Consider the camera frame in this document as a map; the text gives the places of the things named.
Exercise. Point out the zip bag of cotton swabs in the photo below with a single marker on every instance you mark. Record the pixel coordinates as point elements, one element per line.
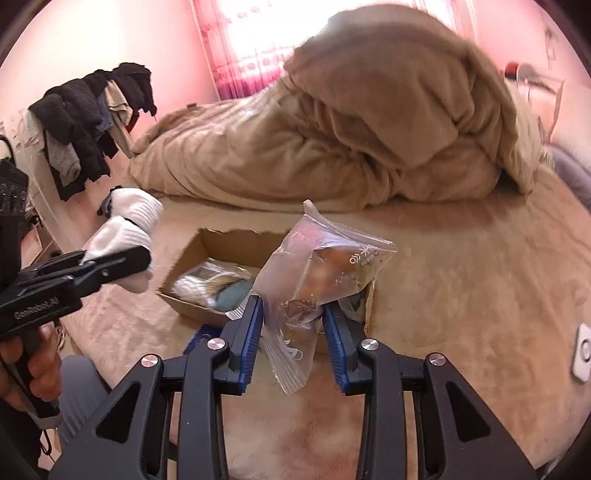
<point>201,284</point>

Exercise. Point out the white charger device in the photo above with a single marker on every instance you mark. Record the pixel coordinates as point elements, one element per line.
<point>581,363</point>

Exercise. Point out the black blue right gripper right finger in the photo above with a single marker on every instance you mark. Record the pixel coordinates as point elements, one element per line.
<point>458,435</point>

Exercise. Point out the blue grey folded cloth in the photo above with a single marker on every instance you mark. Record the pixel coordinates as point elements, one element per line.
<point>231,296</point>

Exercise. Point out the blue Vinda tissue pack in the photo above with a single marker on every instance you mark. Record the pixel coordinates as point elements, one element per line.
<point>204,333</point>

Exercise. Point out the white pillow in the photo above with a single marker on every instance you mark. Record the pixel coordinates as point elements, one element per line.
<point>573,174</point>

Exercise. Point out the pile of dark clothes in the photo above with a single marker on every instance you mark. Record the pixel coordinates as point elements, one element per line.
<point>86,121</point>

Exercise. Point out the white socks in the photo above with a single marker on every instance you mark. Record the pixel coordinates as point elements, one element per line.
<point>133,217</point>

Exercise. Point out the black bag on floor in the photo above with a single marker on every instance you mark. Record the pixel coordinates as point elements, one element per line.
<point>105,208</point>

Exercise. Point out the person's left hand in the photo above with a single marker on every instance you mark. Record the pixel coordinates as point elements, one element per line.
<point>44,367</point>

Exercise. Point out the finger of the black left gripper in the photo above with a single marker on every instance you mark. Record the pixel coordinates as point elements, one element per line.
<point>55,263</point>
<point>127,269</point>

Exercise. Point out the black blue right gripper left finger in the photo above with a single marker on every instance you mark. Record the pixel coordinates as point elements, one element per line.
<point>127,437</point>

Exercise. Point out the clear zip bag with snacks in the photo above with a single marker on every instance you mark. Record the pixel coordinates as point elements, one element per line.
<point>319,261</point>

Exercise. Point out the pink window curtain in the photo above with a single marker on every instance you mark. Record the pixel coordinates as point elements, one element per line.
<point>244,46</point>

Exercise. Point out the grey trouser leg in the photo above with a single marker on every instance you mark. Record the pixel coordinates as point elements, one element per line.
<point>83,391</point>

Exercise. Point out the beige fluffy duvet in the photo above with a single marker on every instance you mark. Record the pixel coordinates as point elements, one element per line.
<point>254,155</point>

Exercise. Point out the brown cardboard box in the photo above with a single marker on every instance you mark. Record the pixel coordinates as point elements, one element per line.
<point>248,249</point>

